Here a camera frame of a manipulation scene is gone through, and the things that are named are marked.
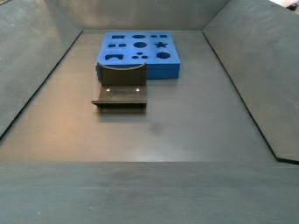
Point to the blue foam shape-sorter block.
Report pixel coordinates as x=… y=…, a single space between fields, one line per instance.
x=130 y=48

